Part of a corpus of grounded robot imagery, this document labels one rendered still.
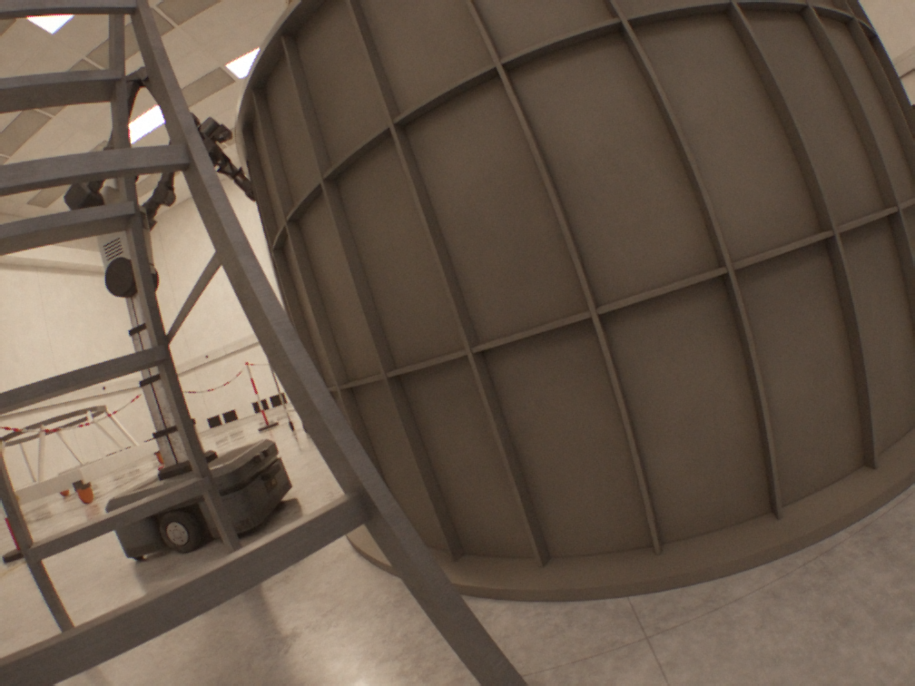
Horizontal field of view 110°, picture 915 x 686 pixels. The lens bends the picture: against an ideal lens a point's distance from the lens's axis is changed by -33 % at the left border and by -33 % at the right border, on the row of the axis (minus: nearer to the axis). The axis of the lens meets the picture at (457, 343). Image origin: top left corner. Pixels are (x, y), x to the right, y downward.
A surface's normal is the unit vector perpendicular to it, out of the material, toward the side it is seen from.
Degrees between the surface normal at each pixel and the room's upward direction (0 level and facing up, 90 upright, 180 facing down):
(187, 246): 90
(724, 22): 90
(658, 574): 0
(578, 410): 90
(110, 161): 90
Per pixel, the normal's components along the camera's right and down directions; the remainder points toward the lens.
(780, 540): -0.33, -0.95
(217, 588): 0.69, -0.22
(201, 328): -0.07, 0.05
